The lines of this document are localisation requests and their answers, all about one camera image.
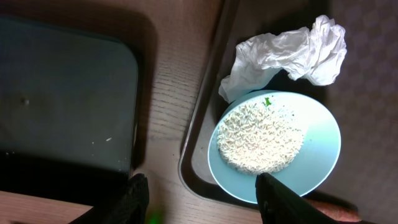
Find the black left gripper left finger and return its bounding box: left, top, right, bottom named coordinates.
left=70, top=174, right=149, bottom=224

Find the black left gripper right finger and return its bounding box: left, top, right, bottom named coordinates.
left=256, top=173, right=367, bottom=224

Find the orange carrot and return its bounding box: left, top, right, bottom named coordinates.
left=306, top=199, right=362, bottom=222

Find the light blue bowl with rice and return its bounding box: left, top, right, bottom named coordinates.
left=208, top=90, right=341, bottom=204

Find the black plastic bin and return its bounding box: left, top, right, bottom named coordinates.
left=1, top=17, right=139, bottom=205

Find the dark brown serving tray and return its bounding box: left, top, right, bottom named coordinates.
left=178, top=0, right=397, bottom=223

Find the crumpled white napkin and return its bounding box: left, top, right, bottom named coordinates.
left=218, top=15, right=347, bottom=103

